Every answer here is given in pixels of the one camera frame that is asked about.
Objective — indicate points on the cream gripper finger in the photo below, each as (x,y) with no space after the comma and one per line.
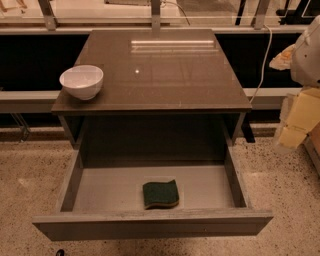
(283,60)
(287,140)

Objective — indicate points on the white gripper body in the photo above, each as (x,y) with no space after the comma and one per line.
(307,61)

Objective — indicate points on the green and yellow sponge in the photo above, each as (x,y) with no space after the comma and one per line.
(160,195)

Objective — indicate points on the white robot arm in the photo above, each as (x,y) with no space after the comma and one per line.
(305,63)

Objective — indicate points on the grey cabinet with brown top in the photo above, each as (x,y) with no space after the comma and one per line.
(171,97)

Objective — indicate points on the open grey top drawer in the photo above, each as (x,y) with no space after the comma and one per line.
(101,200)

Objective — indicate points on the white ceramic bowl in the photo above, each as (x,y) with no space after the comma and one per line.
(83,82)

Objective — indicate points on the grey metal railing frame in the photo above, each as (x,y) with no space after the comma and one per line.
(40,17)

